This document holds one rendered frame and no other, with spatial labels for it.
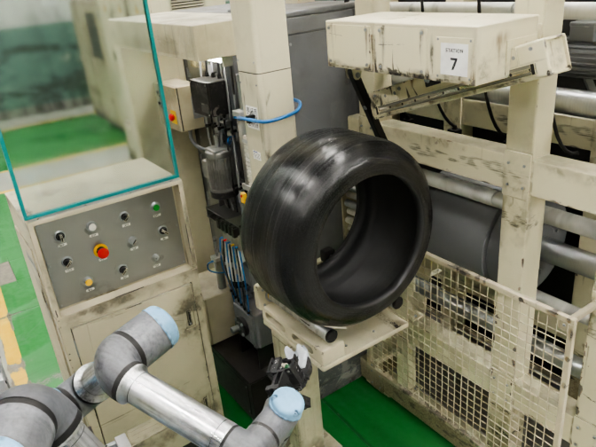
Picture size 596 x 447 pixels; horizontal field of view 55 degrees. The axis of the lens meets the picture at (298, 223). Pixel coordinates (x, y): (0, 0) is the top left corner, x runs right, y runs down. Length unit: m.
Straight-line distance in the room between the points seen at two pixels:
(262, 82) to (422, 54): 0.51
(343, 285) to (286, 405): 0.85
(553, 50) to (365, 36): 0.53
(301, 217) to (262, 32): 0.61
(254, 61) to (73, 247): 0.91
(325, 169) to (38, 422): 0.93
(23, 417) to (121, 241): 1.27
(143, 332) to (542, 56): 1.17
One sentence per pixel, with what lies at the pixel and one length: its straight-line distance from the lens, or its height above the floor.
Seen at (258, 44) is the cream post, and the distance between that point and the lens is 1.84.
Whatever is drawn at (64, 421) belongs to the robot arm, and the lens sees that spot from 1.12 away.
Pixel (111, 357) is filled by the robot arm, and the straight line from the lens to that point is 1.37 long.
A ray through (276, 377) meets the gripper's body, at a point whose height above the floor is 1.04.
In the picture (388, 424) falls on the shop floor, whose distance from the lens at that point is 2.83.
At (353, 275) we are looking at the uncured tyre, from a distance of 2.06.
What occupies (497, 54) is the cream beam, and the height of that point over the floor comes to 1.70.
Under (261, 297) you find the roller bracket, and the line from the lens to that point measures 2.05.
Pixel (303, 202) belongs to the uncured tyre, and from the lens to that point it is 1.55.
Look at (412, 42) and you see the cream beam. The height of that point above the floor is 1.74.
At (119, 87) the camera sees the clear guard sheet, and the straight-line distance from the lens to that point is 2.08.
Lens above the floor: 1.96
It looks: 24 degrees down
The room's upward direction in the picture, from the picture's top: 5 degrees counter-clockwise
